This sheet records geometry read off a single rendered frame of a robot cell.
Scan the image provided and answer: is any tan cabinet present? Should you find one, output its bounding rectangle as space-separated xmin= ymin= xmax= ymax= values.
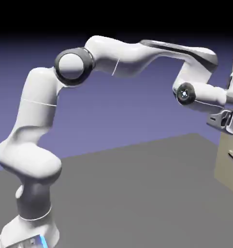
xmin=214 ymin=27 xmax=233 ymax=195

